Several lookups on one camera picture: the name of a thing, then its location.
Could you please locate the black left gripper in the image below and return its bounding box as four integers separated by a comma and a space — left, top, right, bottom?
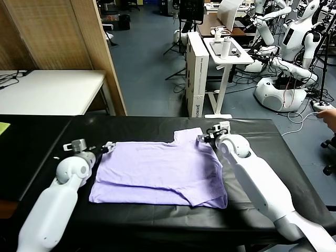
89, 141, 117, 158

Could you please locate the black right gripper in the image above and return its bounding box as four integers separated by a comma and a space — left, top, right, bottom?
196, 127, 220, 144

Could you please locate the lavender t-shirt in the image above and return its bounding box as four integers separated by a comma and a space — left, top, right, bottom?
88, 127, 228, 210

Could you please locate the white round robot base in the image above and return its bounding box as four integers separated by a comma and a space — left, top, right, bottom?
172, 30, 188, 44

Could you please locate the person's bare hand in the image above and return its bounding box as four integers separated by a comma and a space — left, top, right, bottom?
317, 109, 336, 129

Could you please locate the black plastic table cover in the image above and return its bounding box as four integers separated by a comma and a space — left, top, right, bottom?
19, 115, 336, 247

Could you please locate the white standing desk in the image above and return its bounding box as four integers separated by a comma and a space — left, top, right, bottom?
202, 37, 255, 119

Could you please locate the tall white cardboard box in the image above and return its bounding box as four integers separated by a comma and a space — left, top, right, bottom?
184, 33, 210, 118

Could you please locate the white rectangular table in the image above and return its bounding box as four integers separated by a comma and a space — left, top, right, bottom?
0, 69, 116, 116

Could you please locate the matte black table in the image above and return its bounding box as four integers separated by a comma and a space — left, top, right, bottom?
0, 114, 73, 203

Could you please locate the grey tablet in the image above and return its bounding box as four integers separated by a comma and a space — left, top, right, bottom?
209, 40, 238, 57

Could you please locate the white tall bottle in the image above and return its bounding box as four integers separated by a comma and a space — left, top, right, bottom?
219, 36, 233, 60

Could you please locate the black light stand tripod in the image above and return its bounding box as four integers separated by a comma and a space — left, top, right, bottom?
163, 20, 190, 82

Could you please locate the white small stand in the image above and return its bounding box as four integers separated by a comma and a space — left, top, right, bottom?
209, 27, 229, 42

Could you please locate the brown wooden desk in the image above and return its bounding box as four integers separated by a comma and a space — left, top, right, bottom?
196, 14, 257, 39

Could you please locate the white curved sheet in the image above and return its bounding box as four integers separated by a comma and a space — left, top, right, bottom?
217, 0, 244, 34

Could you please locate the black office chair base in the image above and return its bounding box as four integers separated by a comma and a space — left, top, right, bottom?
320, 131, 336, 176

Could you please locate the black waste bin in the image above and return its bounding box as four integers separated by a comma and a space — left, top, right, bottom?
118, 14, 131, 32

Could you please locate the black panel on stand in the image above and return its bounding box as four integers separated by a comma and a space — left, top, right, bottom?
178, 0, 205, 26

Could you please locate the wooden woven partition screen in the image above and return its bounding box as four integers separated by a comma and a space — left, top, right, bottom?
0, 0, 129, 117

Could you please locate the white humanoid robot on base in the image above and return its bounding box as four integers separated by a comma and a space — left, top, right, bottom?
244, 0, 326, 113

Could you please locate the black tall tripod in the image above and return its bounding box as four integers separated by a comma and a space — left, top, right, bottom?
309, 19, 336, 106

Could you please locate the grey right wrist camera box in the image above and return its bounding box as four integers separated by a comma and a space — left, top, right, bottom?
213, 121, 232, 134

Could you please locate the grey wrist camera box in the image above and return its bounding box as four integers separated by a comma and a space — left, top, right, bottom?
62, 139, 87, 153
213, 121, 232, 134

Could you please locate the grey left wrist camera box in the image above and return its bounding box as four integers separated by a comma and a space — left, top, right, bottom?
62, 139, 87, 153

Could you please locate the white floor cable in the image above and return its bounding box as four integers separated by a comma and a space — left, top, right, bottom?
280, 111, 320, 137

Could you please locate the black cable bundle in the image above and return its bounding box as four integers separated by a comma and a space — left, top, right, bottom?
0, 69, 31, 91

